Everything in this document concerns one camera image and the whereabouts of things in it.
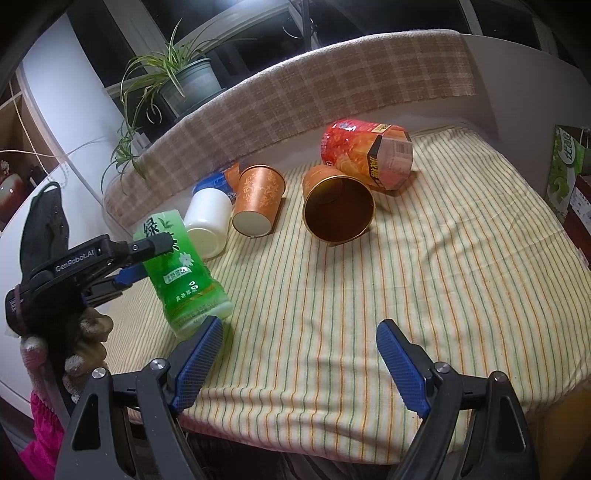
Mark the white shelf cabinet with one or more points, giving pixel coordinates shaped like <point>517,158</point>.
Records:
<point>60,92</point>

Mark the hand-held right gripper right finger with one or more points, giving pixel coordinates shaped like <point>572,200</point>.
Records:
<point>401,369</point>

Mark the brown plaid blanket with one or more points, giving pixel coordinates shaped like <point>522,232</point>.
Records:
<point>323,92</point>

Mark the white plastic cup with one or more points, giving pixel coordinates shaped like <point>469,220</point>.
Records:
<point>208,217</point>

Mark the red snack canister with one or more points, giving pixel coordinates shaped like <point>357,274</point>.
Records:
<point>351,147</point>

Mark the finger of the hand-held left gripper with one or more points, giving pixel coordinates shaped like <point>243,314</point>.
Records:
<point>150,247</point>
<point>130,276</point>

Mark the potted spider plant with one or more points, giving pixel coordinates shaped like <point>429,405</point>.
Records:
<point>191,83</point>

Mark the person's left forearm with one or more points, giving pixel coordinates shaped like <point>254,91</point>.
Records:
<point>44,434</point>

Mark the person's left hand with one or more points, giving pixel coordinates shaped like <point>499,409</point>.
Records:
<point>90,344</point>

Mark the black metal stand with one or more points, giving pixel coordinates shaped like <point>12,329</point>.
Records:
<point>305,27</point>

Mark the orange cup with brown inside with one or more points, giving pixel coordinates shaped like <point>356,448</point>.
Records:
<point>337,210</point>

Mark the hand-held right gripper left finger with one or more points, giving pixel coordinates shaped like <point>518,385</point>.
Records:
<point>197,367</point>

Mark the green cardboard box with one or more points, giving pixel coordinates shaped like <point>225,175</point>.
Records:
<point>561,177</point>

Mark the striped yellow cloth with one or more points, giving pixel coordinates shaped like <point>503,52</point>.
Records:
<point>369,286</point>

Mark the dark red box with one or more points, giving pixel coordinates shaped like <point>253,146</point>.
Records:
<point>579,221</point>

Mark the green tea bottle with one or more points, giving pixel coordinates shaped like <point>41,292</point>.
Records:
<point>184,286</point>

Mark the white bed frame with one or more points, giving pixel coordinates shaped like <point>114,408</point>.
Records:
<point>508,92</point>

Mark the brown ceramic jar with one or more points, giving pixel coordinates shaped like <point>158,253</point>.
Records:
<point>10,189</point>

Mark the orange patterned paper cup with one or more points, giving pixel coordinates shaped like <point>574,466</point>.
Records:
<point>258,196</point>

